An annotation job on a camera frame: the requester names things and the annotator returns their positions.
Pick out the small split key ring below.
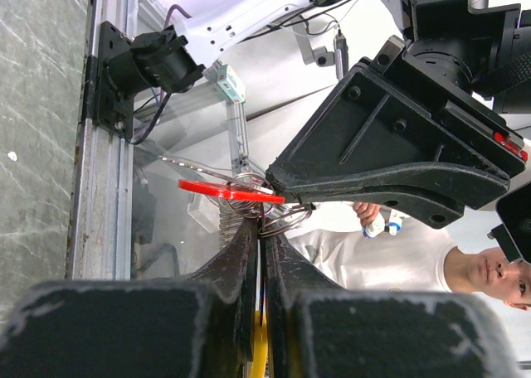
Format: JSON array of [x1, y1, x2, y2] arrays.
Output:
[[259, 193, 313, 237]]

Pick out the large keyring with yellow handle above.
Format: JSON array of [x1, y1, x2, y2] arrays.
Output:
[[218, 198, 275, 377]]

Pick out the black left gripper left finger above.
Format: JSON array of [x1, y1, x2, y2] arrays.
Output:
[[1, 220, 257, 377]]

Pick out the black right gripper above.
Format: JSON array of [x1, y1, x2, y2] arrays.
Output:
[[266, 59, 525, 229]]

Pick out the red key tag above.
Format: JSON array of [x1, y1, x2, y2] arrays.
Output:
[[178, 179, 285, 204]]

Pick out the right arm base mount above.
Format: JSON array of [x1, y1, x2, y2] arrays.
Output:
[[81, 21, 206, 145]]

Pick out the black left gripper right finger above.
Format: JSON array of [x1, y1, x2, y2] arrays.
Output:
[[263, 235, 519, 377]]

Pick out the person in white shirt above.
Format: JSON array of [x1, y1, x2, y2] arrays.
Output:
[[286, 201, 530, 311]]

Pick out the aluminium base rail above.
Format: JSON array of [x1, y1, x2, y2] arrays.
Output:
[[66, 0, 138, 280]]

